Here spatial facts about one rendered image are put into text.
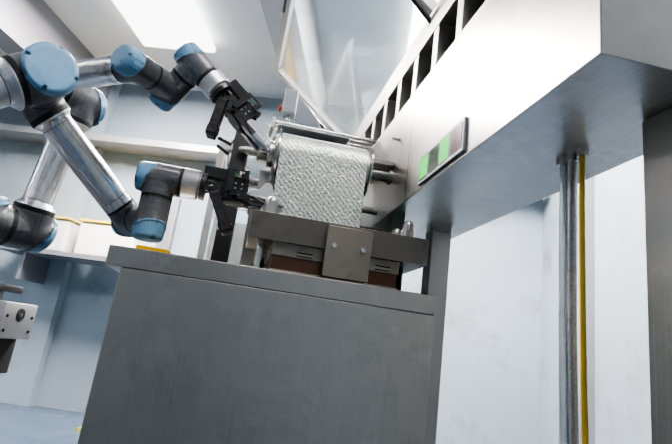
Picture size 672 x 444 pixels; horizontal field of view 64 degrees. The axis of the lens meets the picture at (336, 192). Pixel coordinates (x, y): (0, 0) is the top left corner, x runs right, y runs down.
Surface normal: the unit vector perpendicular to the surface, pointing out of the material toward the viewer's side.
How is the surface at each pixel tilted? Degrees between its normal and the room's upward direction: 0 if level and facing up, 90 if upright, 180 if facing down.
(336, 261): 90
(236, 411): 90
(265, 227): 90
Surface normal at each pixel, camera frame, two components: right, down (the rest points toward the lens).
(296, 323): 0.19, -0.26
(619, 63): -0.13, 0.95
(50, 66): 0.74, -0.18
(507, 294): -0.05, -0.29
